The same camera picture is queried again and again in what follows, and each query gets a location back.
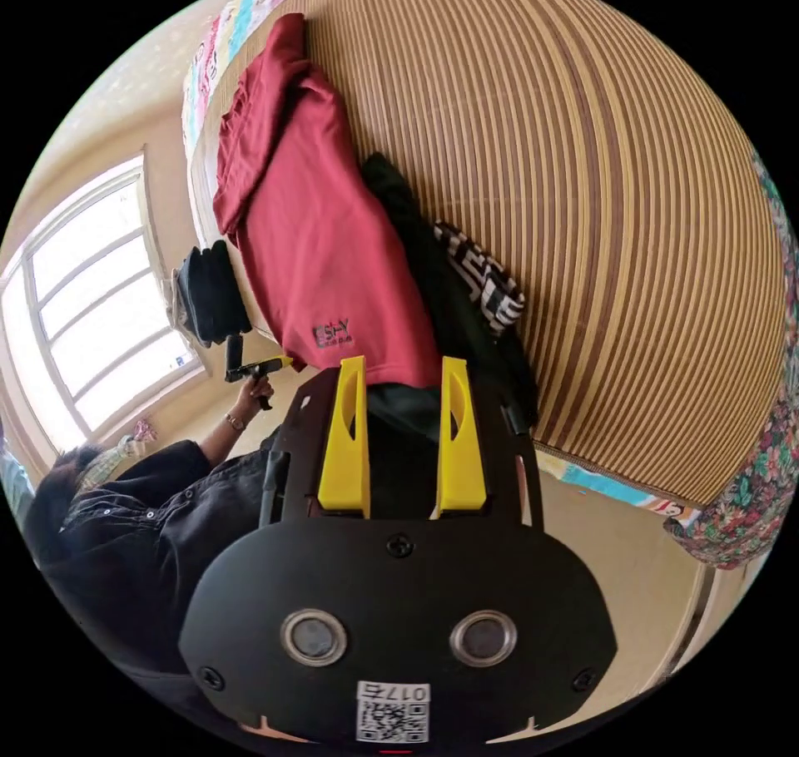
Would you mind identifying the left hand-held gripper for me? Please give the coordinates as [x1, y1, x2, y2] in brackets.
[225, 355, 295, 411]

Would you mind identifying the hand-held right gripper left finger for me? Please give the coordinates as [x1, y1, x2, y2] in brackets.
[317, 354, 371, 518]

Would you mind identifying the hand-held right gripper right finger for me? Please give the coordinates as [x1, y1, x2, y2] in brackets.
[434, 355, 490, 517]

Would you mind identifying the person's left forearm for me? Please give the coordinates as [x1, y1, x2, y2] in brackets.
[197, 412, 250, 467]

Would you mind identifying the red thermal shirt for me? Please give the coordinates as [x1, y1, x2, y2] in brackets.
[211, 12, 445, 391]

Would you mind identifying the person's left hand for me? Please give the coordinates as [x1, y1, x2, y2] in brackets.
[231, 377, 276, 426]

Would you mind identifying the folded dark clothes stack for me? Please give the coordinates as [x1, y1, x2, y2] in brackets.
[172, 240, 255, 349]

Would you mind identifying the pile of clothes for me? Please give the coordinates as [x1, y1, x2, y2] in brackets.
[360, 152, 542, 448]

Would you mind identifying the window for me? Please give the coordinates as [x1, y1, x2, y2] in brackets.
[0, 154, 208, 453]

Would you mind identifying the person's body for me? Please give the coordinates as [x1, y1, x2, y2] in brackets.
[23, 429, 290, 711]

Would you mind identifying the floral rolled blanket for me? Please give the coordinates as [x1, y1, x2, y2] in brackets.
[662, 148, 799, 571]

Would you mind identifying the bed with woven mat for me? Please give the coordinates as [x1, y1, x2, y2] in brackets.
[179, 0, 789, 524]

